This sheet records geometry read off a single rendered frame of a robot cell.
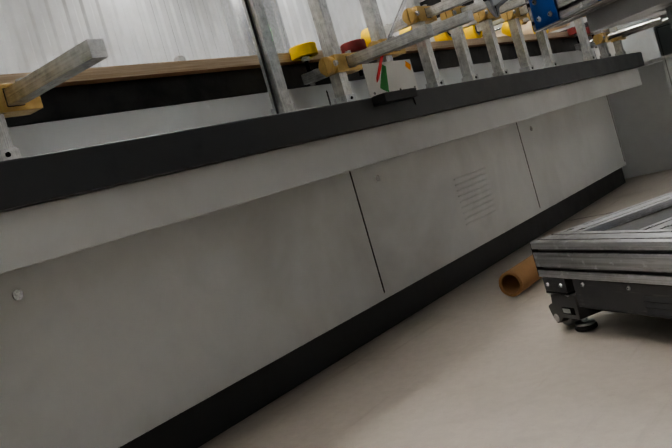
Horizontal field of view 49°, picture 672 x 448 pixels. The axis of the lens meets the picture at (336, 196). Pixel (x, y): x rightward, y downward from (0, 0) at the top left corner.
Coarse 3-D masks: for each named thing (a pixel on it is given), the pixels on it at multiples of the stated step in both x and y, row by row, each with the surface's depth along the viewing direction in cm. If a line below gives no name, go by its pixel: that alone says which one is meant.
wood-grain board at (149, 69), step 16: (560, 32) 385; (416, 48) 272; (432, 48) 281; (448, 48) 294; (144, 64) 176; (160, 64) 180; (176, 64) 184; (192, 64) 188; (208, 64) 192; (224, 64) 196; (240, 64) 201; (256, 64) 206; (288, 64) 221; (0, 80) 148; (80, 80) 162; (96, 80) 166; (112, 80) 171
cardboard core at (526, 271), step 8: (520, 264) 239; (528, 264) 240; (512, 272) 232; (520, 272) 233; (528, 272) 236; (536, 272) 240; (504, 280) 237; (512, 280) 241; (520, 280) 231; (528, 280) 234; (536, 280) 241; (504, 288) 236; (512, 288) 238; (520, 288) 231; (512, 296) 234
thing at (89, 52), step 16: (80, 48) 113; (96, 48) 112; (48, 64) 118; (64, 64) 116; (80, 64) 114; (32, 80) 122; (48, 80) 119; (64, 80) 121; (16, 96) 126; (32, 96) 126
